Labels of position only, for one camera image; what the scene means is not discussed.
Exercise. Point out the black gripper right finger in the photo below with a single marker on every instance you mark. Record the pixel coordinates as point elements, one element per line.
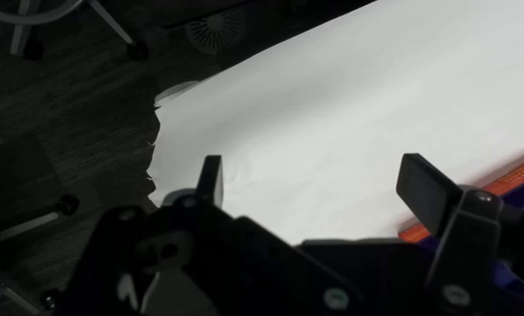
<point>425,190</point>

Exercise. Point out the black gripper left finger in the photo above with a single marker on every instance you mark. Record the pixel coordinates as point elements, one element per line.
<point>213,178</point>

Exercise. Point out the white paper table cover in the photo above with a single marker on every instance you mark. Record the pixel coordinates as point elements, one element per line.
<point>343,116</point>

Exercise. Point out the round black vented fan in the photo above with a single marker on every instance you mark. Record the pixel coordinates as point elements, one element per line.
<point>215,32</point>

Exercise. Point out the grey chair base with casters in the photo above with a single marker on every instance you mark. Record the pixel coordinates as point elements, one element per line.
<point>26,23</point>
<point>34,223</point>

